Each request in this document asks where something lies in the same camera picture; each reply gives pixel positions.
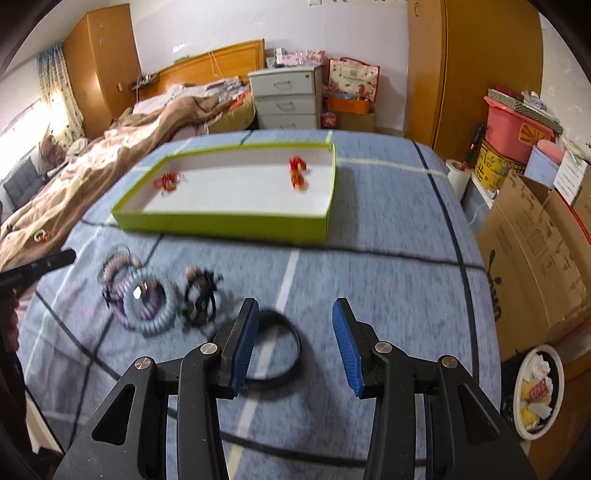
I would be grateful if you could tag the white paper roll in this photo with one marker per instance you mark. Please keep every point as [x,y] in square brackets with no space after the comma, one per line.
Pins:
[459,176]

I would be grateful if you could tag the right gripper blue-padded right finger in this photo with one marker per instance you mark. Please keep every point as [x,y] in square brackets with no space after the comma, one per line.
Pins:
[356,341]

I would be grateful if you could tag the white waste bin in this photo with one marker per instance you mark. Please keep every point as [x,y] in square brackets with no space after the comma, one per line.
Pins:
[538,393]

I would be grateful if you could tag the wooden wardrobe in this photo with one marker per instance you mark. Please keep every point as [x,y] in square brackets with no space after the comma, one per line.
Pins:
[458,50]
[102,63]

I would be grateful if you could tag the black wristband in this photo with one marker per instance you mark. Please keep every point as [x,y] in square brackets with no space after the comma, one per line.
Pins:
[281,353]

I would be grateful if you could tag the wooden headboard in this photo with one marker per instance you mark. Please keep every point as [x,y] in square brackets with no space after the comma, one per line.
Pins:
[237,60]

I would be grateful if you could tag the orange box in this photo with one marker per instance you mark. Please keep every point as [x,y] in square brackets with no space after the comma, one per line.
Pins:
[356,106]

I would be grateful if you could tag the grey three-drawer nightstand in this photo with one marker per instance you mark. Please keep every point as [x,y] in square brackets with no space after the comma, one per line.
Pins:
[287,98]

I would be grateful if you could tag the pink plastic basket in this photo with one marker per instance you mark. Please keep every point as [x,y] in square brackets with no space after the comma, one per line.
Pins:
[512,134]

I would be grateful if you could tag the yellow patterned tin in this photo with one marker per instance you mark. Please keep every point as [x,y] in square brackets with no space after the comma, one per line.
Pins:
[492,168]

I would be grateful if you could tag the person's left hand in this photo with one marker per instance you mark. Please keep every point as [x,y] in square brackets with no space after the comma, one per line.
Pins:
[9,324]

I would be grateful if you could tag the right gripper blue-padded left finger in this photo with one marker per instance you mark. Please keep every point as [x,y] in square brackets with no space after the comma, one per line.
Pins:
[236,340]

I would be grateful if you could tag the blue patterned curtain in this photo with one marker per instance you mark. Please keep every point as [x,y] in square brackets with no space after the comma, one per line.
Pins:
[65,116]

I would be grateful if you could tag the cola bottle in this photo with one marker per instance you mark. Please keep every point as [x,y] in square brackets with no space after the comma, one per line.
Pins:
[329,120]

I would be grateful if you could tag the green shallow cardboard tray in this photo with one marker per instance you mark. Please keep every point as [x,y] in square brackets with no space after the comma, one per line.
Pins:
[279,192]

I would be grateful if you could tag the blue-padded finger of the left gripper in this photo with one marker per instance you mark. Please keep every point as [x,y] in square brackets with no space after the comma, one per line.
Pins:
[17,279]

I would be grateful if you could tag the blue checked bed cover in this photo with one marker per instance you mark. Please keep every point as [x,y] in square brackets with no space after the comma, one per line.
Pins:
[400,249]

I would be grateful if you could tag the red patterned gift bag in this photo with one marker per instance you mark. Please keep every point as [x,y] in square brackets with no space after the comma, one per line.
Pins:
[353,77]

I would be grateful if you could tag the brown cardboard box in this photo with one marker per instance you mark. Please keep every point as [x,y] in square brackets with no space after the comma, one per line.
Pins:
[537,261]

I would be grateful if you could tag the brown fleece blanket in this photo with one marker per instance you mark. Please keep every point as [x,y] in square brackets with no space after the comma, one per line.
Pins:
[42,225]

